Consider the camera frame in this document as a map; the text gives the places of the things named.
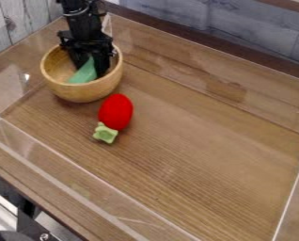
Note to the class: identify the black clamp under table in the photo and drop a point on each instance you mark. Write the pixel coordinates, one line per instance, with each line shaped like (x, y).
(26, 226)

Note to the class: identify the brown wooden bowl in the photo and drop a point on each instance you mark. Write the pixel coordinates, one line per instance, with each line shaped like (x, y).
(78, 86)

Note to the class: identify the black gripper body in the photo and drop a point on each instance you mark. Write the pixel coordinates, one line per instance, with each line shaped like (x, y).
(85, 39)

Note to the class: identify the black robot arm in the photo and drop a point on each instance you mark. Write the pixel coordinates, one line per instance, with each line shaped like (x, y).
(81, 5)

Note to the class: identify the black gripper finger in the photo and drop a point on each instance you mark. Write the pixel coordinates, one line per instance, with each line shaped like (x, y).
(101, 63)
(78, 58)

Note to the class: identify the red plush strawberry toy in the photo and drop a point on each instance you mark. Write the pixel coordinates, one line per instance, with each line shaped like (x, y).
(113, 117)

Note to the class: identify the green rectangular stick block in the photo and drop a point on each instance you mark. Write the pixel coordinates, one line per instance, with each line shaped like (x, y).
(85, 74)

